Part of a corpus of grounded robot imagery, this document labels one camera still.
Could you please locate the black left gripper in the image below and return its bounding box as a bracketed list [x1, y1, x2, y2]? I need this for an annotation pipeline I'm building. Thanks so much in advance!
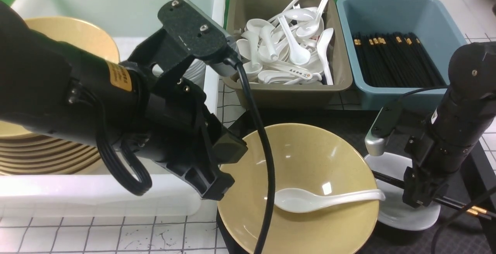
[128, 28, 248, 200]

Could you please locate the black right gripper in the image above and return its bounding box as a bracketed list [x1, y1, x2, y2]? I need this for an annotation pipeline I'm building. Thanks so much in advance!
[402, 134, 451, 208]

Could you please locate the small white sauce dish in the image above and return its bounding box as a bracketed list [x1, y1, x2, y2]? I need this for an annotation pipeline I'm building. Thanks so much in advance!
[364, 152, 441, 231]

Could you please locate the black chopstick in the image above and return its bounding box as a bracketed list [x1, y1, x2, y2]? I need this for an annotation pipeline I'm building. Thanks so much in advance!
[433, 196, 496, 220]
[372, 171, 495, 221]

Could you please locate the tan noodle bowl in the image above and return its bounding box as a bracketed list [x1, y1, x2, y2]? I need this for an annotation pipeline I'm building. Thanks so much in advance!
[218, 123, 379, 254]

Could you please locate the white ceramic soup spoon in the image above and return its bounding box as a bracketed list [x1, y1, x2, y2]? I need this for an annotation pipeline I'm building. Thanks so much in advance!
[274, 188, 386, 214]

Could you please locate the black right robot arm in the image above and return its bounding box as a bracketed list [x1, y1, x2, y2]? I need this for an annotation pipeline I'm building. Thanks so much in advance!
[402, 41, 496, 208]

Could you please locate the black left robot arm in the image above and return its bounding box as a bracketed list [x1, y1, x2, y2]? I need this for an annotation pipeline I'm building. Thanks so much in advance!
[1, 0, 247, 201]

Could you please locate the stack of white dishes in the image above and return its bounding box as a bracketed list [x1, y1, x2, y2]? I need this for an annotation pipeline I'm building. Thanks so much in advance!
[183, 60, 206, 88]

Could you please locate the black plastic serving tray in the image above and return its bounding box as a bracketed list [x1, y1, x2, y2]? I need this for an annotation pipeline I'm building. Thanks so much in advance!
[216, 109, 496, 254]

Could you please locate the pile of black chopsticks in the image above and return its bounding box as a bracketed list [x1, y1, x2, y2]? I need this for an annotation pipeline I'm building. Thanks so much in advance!
[353, 33, 445, 88]

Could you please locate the blue plastic chopstick bin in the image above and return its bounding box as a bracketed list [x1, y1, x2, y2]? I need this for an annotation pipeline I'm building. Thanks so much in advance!
[336, 0, 467, 111]

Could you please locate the large white plastic bin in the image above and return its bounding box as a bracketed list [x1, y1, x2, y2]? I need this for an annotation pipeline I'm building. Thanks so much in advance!
[1, 0, 225, 217]

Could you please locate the pile of white spoons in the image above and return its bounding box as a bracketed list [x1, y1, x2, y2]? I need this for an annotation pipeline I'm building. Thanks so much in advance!
[237, 0, 334, 86]

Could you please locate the olive plastic spoon bin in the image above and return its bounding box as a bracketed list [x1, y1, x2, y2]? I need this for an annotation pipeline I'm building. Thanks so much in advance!
[227, 0, 353, 109]

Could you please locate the stack of tan bowls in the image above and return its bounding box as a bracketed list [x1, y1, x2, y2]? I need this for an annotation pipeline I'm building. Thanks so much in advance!
[0, 17, 119, 176]

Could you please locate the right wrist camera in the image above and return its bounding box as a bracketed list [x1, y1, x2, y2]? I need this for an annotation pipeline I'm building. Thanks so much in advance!
[364, 100, 404, 156]

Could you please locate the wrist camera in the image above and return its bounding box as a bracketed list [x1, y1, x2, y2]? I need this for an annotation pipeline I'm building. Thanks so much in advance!
[157, 0, 242, 77]
[364, 100, 404, 156]

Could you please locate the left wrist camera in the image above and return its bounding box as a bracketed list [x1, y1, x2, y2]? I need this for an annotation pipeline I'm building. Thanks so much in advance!
[157, 0, 242, 77]

